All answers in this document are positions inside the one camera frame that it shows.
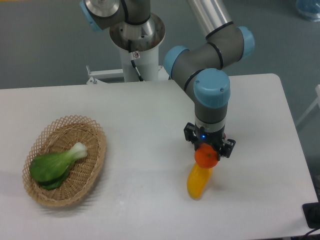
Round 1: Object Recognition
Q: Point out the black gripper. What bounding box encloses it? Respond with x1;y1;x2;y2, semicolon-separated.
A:
183;122;236;161

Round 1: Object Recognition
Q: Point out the green bok choy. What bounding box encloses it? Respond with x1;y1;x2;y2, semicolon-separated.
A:
29;142;88;190

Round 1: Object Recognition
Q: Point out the black device at table edge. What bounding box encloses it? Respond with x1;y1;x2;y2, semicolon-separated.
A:
302;202;320;229

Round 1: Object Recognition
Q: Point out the white frame at right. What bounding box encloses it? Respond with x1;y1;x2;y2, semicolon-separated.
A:
295;84;320;131

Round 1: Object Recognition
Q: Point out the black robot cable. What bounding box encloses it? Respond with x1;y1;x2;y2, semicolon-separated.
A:
127;39;146;82

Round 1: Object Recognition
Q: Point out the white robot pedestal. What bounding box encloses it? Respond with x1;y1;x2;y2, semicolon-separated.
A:
85;12;173;85

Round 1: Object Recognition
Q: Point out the woven wicker basket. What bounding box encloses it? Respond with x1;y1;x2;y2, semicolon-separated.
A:
22;115;106;207

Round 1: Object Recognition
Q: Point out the blue plastic bag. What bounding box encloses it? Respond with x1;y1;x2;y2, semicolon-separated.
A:
295;0;320;22

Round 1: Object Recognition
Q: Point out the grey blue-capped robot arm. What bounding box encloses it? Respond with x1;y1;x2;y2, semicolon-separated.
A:
79;0;255;158

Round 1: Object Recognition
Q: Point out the orange fruit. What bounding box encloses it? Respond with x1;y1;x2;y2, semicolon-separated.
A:
194;143;219;169

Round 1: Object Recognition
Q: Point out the yellow banana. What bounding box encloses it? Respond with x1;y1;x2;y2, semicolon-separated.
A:
186;163;213;200

